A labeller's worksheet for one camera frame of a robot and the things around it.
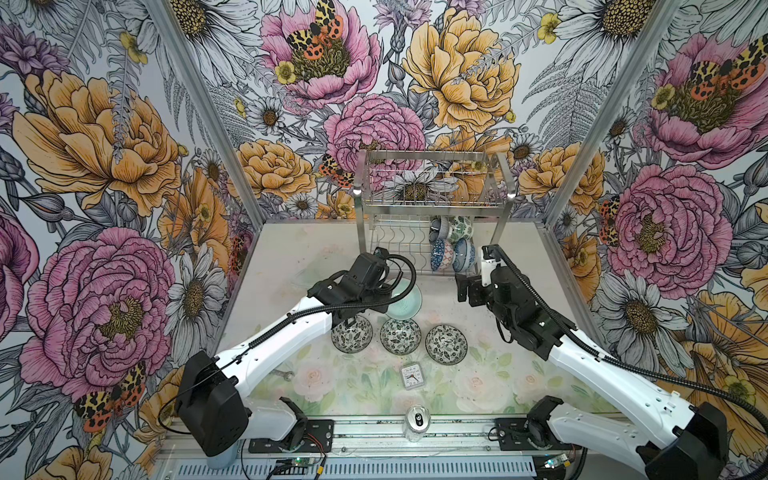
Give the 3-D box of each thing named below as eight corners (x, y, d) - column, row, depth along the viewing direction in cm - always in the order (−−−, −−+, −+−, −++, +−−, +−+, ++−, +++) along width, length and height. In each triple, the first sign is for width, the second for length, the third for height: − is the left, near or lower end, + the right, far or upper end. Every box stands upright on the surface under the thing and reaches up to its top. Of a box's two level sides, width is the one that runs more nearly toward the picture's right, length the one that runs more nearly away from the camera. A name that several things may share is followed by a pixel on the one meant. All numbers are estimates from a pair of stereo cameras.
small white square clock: (405, 390, 83) (406, 388, 81) (400, 371, 86) (400, 368, 85) (424, 385, 84) (424, 383, 82) (418, 366, 87) (419, 364, 85)
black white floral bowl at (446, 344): (426, 365, 87) (428, 359, 84) (424, 331, 94) (425, 324, 90) (467, 365, 87) (470, 359, 84) (461, 331, 94) (464, 324, 90)
